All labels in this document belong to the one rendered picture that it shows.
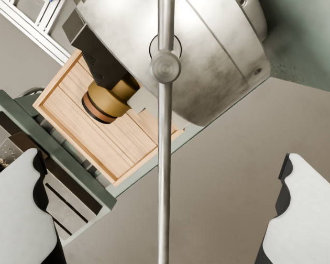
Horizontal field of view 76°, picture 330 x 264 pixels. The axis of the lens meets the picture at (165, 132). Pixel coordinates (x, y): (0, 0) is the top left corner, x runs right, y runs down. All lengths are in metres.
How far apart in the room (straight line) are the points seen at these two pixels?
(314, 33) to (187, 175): 1.51
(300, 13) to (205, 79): 0.11
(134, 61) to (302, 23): 0.17
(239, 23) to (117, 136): 0.51
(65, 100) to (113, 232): 1.70
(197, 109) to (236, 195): 1.55
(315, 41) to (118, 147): 0.56
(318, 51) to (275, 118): 1.33
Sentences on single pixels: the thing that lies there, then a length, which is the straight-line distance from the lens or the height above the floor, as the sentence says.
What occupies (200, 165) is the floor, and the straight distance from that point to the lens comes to 1.65.
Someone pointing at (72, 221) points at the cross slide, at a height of 0.97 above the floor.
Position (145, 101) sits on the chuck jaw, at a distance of 0.38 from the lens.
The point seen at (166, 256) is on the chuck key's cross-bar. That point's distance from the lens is 0.25.
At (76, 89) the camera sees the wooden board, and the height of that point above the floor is 0.89.
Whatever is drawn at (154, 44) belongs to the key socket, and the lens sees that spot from 0.24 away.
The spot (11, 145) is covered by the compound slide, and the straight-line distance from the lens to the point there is 0.69.
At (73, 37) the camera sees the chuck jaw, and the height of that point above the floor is 1.20.
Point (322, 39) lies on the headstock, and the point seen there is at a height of 1.22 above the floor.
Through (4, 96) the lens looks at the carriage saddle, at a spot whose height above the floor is 0.88.
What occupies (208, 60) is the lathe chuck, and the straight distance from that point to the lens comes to 0.25.
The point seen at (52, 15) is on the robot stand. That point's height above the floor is 0.21.
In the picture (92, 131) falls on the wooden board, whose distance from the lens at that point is 0.70.
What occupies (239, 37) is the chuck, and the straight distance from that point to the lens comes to 0.25.
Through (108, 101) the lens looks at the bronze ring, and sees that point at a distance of 0.38.
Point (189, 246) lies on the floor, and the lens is 2.15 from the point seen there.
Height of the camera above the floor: 1.47
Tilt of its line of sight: 69 degrees down
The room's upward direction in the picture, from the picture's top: 153 degrees counter-clockwise
